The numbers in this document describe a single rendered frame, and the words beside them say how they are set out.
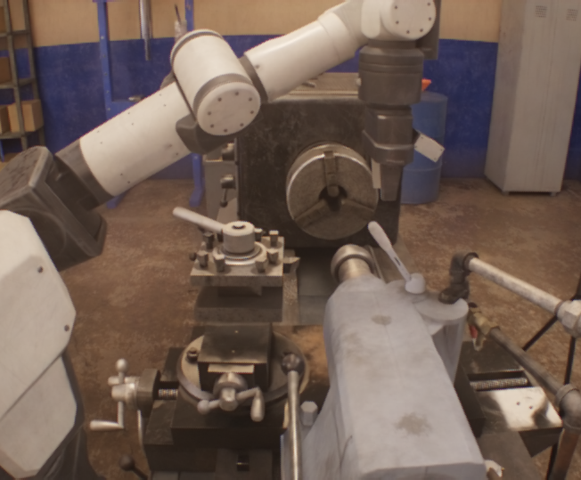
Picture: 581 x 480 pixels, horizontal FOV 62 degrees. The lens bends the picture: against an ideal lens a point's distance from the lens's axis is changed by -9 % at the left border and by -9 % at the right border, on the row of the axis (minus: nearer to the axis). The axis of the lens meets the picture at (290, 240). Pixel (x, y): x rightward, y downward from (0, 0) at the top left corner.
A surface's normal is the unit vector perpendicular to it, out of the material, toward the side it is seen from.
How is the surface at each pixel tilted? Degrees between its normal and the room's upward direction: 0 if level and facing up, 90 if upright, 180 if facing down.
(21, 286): 81
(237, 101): 118
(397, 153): 90
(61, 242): 108
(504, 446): 0
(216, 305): 0
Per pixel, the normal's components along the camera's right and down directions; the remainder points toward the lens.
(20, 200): 0.11, 0.68
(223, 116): 0.41, 0.76
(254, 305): 0.00, -0.91
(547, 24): 0.03, 0.42
